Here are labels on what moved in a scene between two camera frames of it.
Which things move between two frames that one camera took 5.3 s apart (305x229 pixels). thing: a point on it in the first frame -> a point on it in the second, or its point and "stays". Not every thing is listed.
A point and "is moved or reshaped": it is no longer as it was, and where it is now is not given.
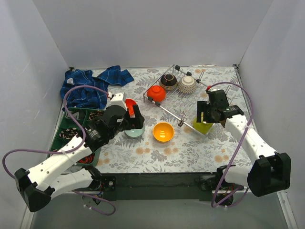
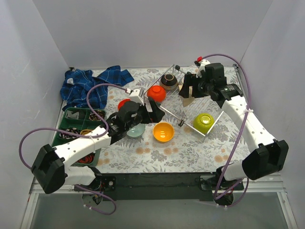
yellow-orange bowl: [163, 132] stays
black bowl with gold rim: [169, 81] stays
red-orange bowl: [129, 103] is moved or reshaped
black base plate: [162, 185] stays
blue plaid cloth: [86, 97] stays
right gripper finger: [203, 106] -> [188, 81]
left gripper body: [132, 119] -> [147, 113]
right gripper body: [201, 112] -> [194, 85]
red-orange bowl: [157, 93] stays
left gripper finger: [139, 119] -> [156, 116]
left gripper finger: [130, 122] -> [149, 117]
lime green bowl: [202, 127] stays
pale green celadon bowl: [135, 133] stays
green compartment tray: [67, 128] stays
